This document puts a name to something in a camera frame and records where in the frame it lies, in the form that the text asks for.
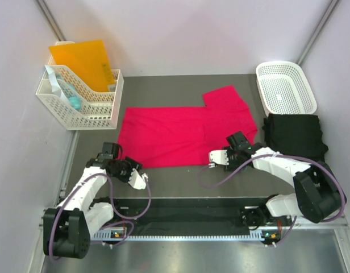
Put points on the orange plastic folder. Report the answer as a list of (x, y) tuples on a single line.
[(89, 61)]

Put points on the white file organizer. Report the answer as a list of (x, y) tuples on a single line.
[(99, 110)]

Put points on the grey slotted cable duct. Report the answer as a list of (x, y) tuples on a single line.
[(114, 234)]

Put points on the red t shirt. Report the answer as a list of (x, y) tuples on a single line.
[(183, 136)]

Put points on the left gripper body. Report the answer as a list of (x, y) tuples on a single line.
[(124, 168)]

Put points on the aluminium frame rail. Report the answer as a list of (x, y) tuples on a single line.
[(320, 224)]

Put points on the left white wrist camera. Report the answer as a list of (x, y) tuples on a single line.
[(138, 180)]

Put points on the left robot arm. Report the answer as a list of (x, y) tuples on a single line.
[(69, 228)]

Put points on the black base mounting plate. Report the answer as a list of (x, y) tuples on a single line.
[(221, 211)]

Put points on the black folded t shirt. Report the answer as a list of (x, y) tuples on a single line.
[(295, 135)]

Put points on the white plastic basket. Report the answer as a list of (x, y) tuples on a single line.
[(284, 88)]

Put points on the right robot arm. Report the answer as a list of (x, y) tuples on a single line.
[(317, 196)]

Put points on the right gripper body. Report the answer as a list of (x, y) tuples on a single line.
[(234, 162)]

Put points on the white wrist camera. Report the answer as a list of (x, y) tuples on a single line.
[(138, 180), (218, 158)]

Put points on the teal object in organizer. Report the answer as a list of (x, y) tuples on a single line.
[(74, 100)]

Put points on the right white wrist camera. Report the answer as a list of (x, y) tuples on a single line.
[(218, 158)]

